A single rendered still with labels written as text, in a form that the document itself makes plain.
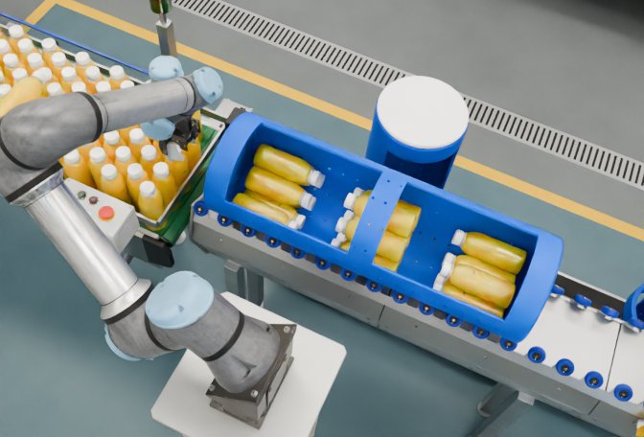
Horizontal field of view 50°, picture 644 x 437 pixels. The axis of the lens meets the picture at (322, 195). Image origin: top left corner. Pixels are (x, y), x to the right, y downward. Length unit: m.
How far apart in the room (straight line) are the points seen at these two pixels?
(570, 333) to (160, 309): 1.14
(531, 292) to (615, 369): 0.42
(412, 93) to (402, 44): 1.63
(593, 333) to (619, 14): 2.66
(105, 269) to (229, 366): 0.30
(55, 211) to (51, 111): 0.19
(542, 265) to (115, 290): 0.95
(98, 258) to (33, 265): 1.74
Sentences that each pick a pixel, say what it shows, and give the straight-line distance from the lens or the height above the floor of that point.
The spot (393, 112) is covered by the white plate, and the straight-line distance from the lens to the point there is 2.09.
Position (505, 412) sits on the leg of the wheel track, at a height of 0.48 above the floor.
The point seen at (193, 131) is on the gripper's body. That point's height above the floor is 1.19.
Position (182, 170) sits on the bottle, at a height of 1.02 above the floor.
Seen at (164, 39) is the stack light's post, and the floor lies 1.04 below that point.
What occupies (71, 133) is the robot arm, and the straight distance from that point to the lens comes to 1.27.
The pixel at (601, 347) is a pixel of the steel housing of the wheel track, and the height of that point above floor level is 0.93.
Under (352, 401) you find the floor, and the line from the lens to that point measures 2.75.
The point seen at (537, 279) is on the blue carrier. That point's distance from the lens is 1.67.
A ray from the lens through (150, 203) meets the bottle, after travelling 1.89.
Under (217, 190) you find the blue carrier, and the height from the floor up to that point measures 1.15.
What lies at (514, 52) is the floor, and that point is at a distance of 3.91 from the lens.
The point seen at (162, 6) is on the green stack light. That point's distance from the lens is 2.15.
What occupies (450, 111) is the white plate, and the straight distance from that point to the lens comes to 2.13.
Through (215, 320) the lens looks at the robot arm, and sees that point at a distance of 1.30.
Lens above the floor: 2.63
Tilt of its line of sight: 57 degrees down
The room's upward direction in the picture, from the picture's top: 7 degrees clockwise
